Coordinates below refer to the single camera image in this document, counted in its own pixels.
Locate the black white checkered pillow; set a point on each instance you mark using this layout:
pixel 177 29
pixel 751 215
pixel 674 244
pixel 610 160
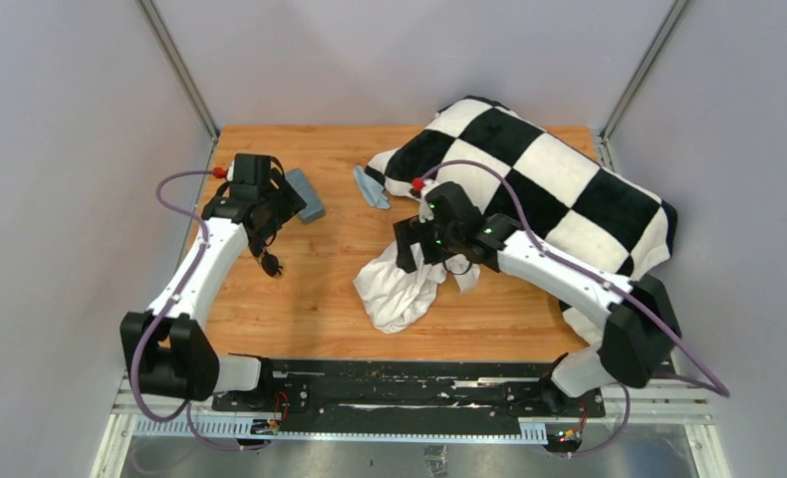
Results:
pixel 571 202

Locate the white crumpled cloth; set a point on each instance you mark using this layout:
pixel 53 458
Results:
pixel 394 299

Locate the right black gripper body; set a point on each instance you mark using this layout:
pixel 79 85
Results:
pixel 446 238

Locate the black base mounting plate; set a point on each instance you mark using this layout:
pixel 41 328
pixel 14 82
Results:
pixel 405 398

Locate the grey glasses case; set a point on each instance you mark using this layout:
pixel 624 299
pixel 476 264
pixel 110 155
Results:
pixel 314 208

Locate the aluminium frame post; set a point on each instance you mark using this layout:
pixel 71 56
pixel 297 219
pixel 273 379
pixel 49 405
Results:
pixel 672 18
pixel 153 19

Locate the left aluminium frame post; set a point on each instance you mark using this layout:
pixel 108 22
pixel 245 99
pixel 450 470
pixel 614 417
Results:
pixel 153 19

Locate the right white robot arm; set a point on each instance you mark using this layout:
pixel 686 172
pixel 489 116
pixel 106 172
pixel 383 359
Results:
pixel 635 317

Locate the light blue cleaning cloth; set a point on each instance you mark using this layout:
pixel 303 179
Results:
pixel 372 191

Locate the right aluminium frame post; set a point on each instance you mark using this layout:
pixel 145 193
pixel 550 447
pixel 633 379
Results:
pixel 672 18

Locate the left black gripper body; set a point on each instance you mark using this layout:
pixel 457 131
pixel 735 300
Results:
pixel 270 199

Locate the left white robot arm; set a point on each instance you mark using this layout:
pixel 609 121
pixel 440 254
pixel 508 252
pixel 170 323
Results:
pixel 165 346

